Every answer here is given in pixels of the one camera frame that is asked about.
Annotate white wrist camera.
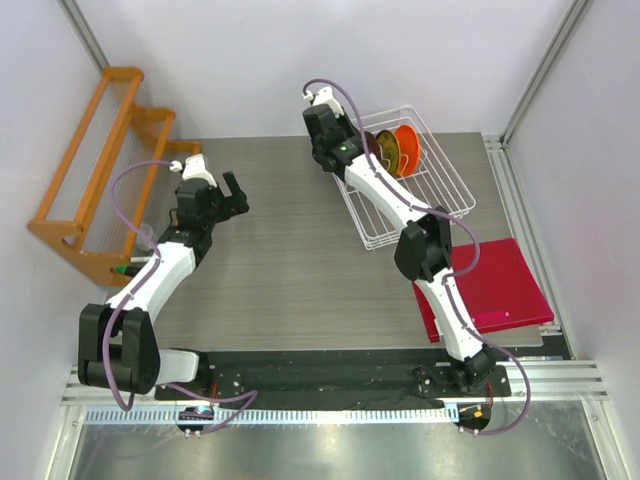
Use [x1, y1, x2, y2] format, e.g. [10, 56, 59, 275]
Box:
[169, 154, 217, 186]
[303, 86, 344, 117]

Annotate white wire dish rack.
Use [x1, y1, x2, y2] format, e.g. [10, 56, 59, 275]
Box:
[335, 105, 476, 251]

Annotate aluminium frame rail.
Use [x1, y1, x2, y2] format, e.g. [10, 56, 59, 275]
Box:
[63, 361, 608, 434]

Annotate grey wall conduit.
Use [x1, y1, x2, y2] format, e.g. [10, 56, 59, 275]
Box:
[57, 0, 110, 71]

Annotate orange wooden rack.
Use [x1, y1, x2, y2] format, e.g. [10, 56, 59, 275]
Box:
[28, 67, 201, 287]

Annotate yellow patterned plate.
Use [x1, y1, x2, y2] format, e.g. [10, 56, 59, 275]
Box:
[376, 130, 400, 176]

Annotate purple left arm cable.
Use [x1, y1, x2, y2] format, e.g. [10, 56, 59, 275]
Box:
[102, 159, 259, 434]

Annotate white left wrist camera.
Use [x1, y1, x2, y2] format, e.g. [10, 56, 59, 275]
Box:
[169, 154, 217, 186]

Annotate red cutting board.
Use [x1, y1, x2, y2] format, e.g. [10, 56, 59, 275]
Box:
[410, 237, 556, 344]

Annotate red floral plate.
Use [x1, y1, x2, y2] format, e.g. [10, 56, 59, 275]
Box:
[364, 131, 381, 167]

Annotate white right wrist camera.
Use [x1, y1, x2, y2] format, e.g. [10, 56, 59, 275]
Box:
[303, 86, 344, 117]

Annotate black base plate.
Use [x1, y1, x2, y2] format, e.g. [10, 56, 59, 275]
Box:
[156, 348, 511, 411]

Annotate green marker pen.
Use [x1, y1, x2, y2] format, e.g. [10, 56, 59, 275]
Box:
[112, 264, 142, 278]

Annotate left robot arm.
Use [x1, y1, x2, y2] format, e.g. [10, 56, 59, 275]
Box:
[77, 171, 249, 399]

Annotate orange plate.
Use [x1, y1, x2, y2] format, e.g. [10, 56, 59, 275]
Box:
[394, 124, 421, 177]

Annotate clear plastic cup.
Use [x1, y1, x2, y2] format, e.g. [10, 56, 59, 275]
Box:
[135, 223, 156, 252]

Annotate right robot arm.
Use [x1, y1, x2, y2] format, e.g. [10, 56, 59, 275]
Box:
[303, 104, 495, 395]

